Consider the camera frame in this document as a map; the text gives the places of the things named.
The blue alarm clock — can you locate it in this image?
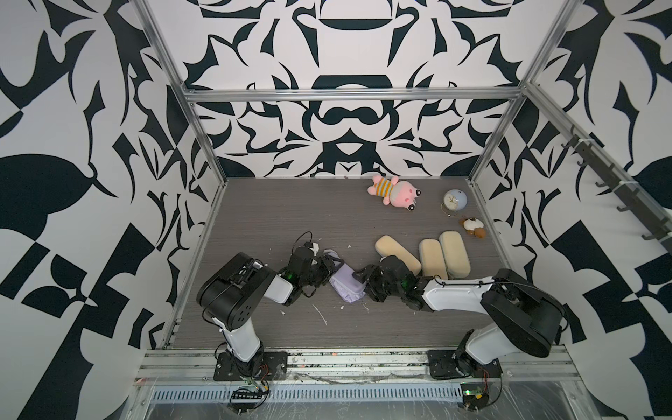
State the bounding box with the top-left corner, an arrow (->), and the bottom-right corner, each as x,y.
441,189 -> 468,216

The pink plush toy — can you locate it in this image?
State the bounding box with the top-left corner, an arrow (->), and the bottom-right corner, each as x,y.
367,175 -> 422,211

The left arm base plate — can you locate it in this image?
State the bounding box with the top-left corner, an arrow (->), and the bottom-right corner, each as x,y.
213,351 -> 289,382

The brown white plush toy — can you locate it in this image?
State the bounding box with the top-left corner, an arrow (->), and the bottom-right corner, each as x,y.
460,218 -> 487,239

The wall hook rack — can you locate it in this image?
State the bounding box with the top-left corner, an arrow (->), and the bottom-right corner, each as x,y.
560,124 -> 672,256

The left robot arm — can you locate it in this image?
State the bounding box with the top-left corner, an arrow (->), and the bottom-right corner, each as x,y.
196,243 -> 345,364

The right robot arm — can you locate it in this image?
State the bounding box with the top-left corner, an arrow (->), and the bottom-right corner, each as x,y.
353,255 -> 565,378

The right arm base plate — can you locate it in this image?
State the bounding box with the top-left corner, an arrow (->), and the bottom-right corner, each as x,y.
427,350 -> 502,381

